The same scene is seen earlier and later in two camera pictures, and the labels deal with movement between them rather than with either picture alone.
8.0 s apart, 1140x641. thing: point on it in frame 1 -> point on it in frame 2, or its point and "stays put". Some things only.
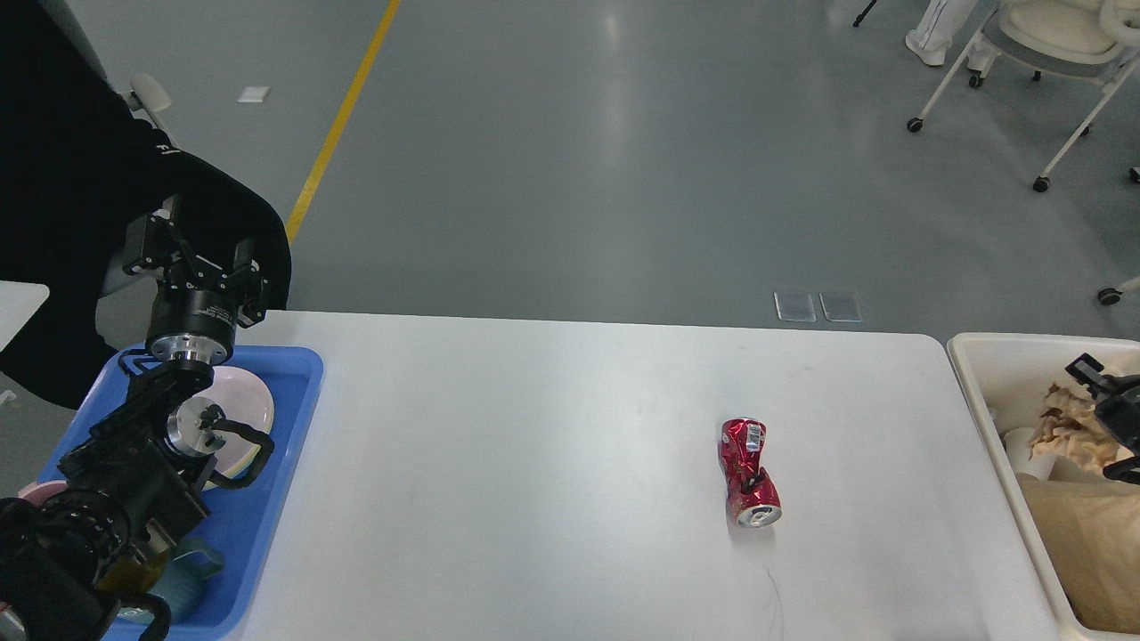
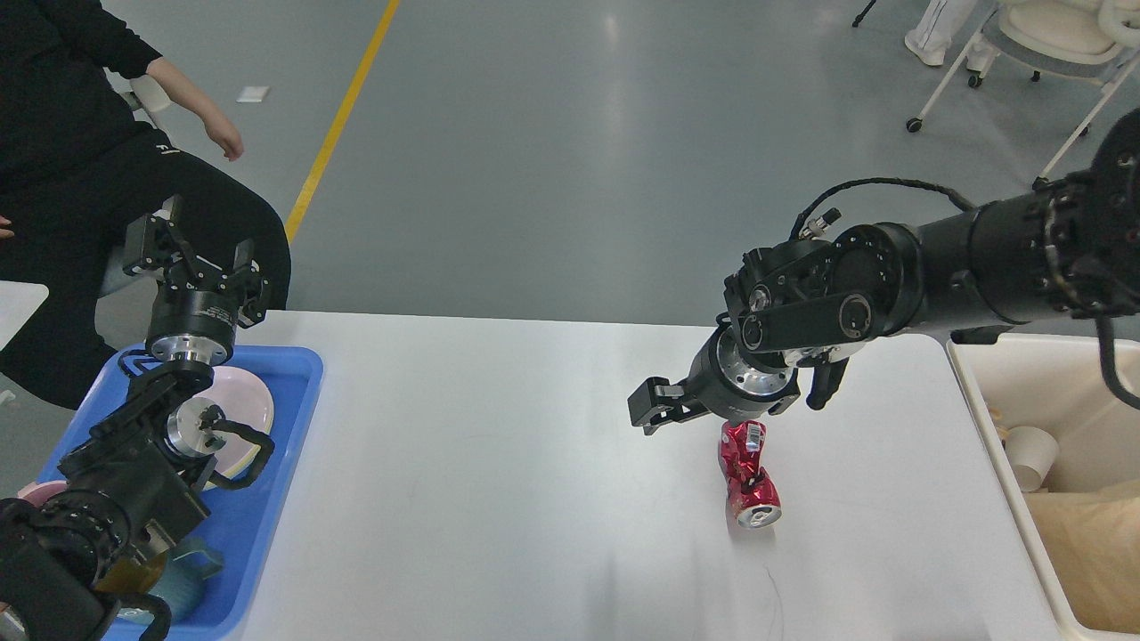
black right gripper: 1119,411 -> 724,382
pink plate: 244,398 stays put
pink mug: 38,491 stays put
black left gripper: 184,325 stays put
